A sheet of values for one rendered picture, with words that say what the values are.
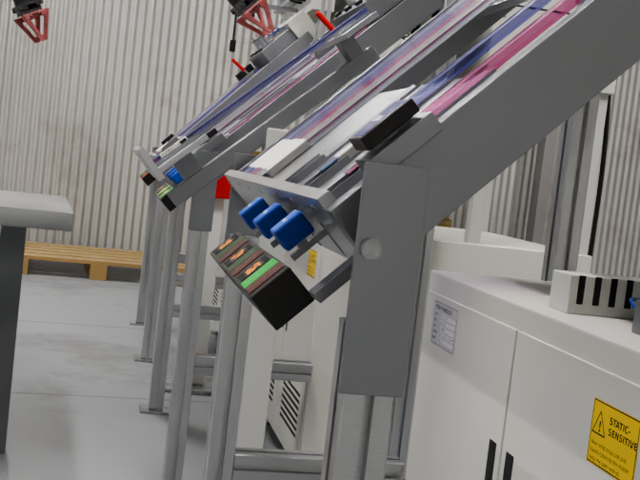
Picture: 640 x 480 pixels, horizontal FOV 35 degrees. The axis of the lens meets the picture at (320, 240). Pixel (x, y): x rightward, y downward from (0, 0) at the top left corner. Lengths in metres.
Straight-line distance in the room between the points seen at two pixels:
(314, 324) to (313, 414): 0.21
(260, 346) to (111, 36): 4.78
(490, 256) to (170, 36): 4.50
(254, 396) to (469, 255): 0.66
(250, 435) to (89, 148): 4.70
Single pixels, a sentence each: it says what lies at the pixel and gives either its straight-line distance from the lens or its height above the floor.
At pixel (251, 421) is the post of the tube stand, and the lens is 1.99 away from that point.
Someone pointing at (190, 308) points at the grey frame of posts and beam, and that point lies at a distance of 2.21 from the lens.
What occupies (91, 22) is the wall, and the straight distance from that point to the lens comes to 6.59.
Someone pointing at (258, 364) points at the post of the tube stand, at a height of 0.37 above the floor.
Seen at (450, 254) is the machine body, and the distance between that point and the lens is 2.35.
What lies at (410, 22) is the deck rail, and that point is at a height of 1.10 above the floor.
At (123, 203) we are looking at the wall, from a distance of 6.58.
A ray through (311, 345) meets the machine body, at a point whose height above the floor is 0.35.
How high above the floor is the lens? 0.75
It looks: 4 degrees down
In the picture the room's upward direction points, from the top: 7 degrees clockwise
